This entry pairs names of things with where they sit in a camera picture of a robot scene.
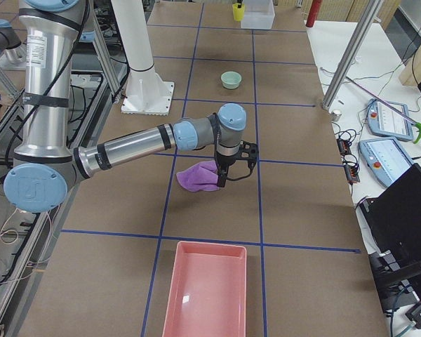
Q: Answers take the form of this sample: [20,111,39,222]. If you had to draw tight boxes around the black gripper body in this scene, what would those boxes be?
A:
[215,152,236,173]

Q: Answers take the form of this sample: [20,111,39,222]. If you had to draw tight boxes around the purple cloth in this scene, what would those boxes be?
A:
[176,161,219,192]

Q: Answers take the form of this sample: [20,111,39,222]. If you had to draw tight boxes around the yellow plastic cup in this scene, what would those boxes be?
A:
[232,3,245,22]

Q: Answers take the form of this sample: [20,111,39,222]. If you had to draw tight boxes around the mint green bowl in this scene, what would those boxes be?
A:
[220,71,242,90]

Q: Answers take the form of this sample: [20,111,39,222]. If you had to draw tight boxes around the pink plastic tray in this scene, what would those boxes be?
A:
[162,241,247,336]

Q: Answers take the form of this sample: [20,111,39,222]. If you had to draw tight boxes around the translucent white bin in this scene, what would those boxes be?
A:
[241,0,275,29]

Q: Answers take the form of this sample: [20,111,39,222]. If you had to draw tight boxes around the near teach pendant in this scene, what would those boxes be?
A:
[359,136,414,187]

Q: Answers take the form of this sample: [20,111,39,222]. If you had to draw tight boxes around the teach pendant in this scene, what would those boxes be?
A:
[367,99,413,141]
[359,136,414,187]

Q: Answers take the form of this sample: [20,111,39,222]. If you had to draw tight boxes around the far teach pendant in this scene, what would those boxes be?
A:
[367,99,413,141]

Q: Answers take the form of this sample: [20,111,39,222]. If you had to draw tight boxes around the red fire extinguisher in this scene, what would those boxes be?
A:
[306,0,322,28]

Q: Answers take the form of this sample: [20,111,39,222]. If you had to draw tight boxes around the black monitor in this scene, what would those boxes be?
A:
[360,164,421,262]

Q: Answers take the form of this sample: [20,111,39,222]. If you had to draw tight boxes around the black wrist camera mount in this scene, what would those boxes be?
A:
[236,140,259,169]

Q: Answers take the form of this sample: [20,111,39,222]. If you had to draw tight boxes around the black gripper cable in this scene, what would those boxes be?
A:
[212,112,259,182]

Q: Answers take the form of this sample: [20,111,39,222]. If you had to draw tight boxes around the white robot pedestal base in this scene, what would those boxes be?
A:
[112,1,175,115]

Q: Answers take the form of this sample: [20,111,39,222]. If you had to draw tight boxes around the black cable connectors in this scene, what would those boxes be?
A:
[335,128,360,185]

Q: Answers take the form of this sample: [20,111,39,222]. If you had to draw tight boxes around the green handled grabber tool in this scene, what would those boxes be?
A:
[345,76,421,144]

